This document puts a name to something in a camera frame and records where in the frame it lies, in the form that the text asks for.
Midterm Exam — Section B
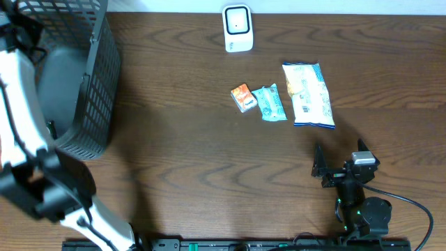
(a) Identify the yellow blue snack bag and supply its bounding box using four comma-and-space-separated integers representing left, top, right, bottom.
282, 62, 336, 129

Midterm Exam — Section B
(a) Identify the light teal wipes pack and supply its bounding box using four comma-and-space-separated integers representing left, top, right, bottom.
252, 84, 287, 122

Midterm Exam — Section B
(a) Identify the orange tissue pack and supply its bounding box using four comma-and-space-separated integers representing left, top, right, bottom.
231, 84, 258, 113

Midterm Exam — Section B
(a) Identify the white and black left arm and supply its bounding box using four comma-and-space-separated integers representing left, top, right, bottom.
1, 1, 143, 250

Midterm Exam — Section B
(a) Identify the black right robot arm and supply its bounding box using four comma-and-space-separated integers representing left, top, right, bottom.
312, 139, 392, 239

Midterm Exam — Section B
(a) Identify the dark grey mesh basket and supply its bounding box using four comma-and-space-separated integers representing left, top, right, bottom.
19, 0, 121, 160

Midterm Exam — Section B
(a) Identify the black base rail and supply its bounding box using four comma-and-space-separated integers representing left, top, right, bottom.
62, 238, 412, 251

